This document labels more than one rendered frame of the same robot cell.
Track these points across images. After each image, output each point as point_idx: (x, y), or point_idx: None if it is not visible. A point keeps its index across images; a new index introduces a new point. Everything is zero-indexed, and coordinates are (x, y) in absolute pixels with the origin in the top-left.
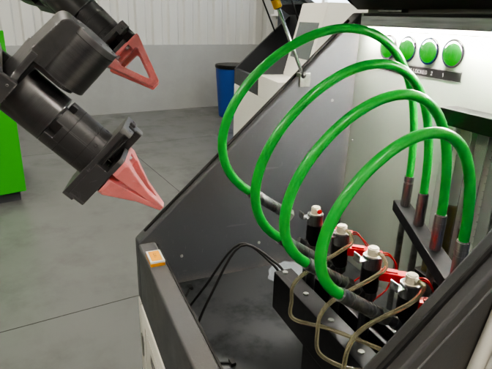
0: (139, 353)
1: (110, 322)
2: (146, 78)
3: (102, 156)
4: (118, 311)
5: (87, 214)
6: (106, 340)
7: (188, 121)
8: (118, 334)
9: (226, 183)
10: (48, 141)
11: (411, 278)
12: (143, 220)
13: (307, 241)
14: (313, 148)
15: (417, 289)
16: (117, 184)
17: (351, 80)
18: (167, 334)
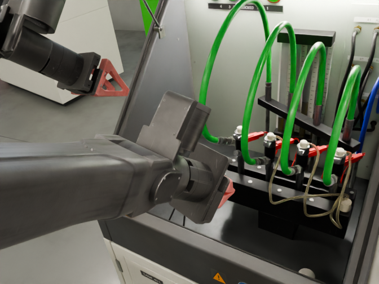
0: (53, 267)
1: (10, 261)
2: (121, 92)
3: (219, 184)
4: (9, 249)
5: None
6: (19, 275)
7: None
8: (25, 265)
9: (137, 130)
10: (184, 196)
11: (342, 152)
12: None
13: (239, 150)
14: (294, 106)
15: (346, 156)
16: (225, 196)
17: (184, 19)
18: (181, 254)
